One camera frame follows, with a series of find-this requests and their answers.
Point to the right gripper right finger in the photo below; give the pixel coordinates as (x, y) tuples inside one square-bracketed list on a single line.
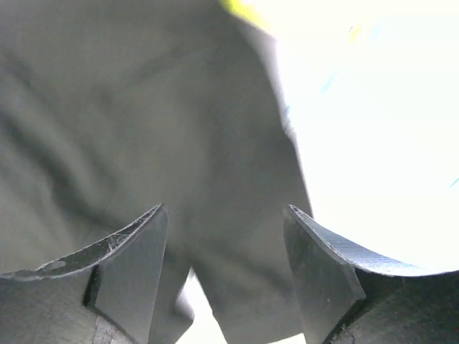
[(349, 294)]

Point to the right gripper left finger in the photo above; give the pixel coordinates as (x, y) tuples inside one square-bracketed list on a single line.
[(104, 293)]

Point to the black long sleeve shirt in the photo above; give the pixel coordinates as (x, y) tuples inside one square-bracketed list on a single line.
[(109, 108)]

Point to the green treehouse book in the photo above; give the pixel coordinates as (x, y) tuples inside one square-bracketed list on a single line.
[(308, 22)]

